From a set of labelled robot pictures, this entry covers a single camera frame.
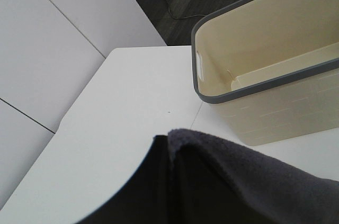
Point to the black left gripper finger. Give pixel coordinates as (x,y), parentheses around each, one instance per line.
(144,197)

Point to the dark grey towel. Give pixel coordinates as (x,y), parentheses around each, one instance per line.
(277,190)

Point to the beige bin with grey rim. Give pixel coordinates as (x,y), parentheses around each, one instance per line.
(269,68)

